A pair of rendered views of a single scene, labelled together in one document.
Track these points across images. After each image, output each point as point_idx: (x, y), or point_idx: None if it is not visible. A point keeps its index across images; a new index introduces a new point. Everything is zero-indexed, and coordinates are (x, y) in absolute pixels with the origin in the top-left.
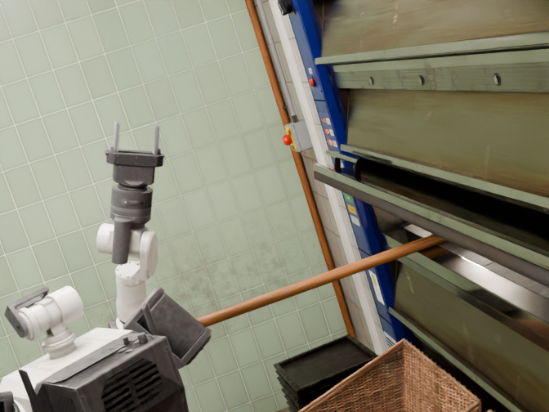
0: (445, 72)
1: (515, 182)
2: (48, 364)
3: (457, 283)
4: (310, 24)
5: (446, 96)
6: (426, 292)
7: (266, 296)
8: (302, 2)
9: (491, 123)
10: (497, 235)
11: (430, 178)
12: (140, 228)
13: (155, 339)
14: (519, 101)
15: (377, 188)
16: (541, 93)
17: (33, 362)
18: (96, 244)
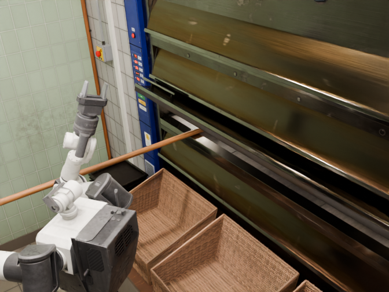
0: (258, 79)
1: (294, 143)
2: (66, 224)
3: (218, 159)
4: (140, 6)
5: (246, 84)
6: (186, 152)
7: (121, 157)
8: None
9: (281, 110)
10: (303, 176)
11: None
12: (90, 137)
13: (129, 212)
14: (304, 109)
15: (199, 119)
16: None
17: (53, 221)
18: (65, 145)
